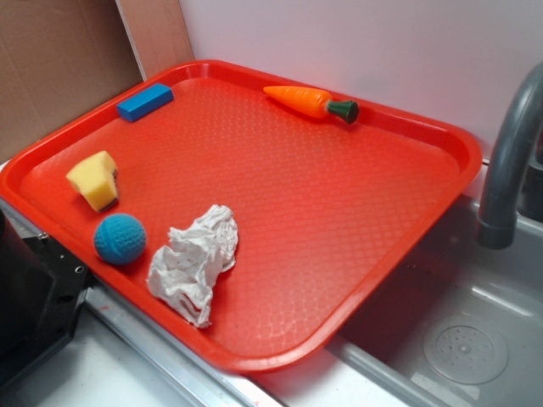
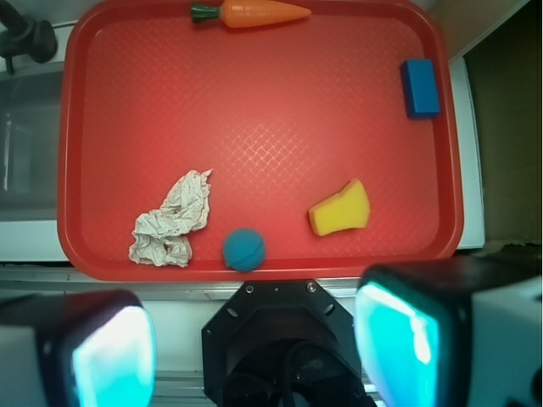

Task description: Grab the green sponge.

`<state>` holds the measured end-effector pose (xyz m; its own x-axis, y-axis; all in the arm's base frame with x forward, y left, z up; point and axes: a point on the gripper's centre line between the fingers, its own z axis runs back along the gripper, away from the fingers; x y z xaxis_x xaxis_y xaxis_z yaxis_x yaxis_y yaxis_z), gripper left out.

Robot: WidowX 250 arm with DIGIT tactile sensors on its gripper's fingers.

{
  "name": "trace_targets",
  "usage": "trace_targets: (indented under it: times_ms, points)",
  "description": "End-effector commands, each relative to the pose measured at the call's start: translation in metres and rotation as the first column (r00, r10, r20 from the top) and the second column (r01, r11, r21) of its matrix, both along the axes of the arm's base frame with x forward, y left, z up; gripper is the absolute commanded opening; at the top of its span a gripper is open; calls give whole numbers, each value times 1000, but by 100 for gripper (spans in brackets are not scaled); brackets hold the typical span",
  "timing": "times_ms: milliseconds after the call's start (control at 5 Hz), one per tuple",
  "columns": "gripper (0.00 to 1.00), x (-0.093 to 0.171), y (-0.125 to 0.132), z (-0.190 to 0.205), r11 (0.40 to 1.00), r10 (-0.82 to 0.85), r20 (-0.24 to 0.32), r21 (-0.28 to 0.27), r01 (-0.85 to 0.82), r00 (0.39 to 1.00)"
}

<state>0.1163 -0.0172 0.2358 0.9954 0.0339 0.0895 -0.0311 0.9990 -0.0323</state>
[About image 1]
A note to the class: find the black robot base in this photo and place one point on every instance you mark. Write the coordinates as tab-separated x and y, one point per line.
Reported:
43	286

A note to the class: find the brown cardboard panel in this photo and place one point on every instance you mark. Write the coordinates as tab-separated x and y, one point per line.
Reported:
60	59

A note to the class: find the blue rectangular block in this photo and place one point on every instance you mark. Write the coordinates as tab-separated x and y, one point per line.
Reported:
145	102

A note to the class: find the grey toy faucet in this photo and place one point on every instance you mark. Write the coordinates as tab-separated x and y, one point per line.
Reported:
513	183

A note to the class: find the orange toy carrot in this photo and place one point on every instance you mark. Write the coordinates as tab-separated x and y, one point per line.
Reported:
313	102

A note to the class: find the red plastic tray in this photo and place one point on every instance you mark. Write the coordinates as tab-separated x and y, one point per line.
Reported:
325	210

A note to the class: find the crumpled white cloth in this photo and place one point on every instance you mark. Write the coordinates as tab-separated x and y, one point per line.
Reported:
183	273

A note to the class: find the grey plastic sink basin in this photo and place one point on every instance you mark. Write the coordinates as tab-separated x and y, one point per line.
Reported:
455	324

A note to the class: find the yellow green sponge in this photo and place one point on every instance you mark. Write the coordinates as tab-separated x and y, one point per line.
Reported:
94	179

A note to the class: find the blue textured ball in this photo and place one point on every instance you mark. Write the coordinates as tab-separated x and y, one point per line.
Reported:
120	239

